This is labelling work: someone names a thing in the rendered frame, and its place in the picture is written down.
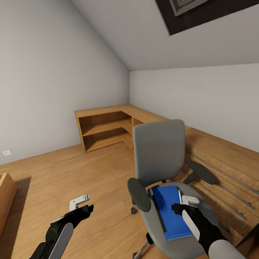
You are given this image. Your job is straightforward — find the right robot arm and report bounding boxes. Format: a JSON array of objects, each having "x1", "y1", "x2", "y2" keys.
[{"x1": 172, "y1": 195, "x2": 246, "y2": 259}]

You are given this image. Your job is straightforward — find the swivel chair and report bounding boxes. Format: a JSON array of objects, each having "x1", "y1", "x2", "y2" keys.
[{"x1": 127, "y1": 119, "x2": 220, "y2": 259}]

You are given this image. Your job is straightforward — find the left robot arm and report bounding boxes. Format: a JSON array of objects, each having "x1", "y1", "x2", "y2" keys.
[{"x1": 29, "y1": 195, "x2": 94, "y2": 259}]

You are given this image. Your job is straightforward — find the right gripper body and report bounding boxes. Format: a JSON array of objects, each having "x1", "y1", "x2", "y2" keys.
[{"x1": 174, "y1": 203, "x2": 186, "y2": 215}]

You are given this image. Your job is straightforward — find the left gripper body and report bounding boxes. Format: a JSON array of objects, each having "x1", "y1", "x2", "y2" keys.
[{"x1": 65, "y1": 205, "x2": 90, "y2": 225}]

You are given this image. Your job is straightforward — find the folder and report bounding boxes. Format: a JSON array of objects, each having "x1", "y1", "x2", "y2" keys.
[{"x1": 150, "y1": 186, "x2": 194, "y2": 241}]

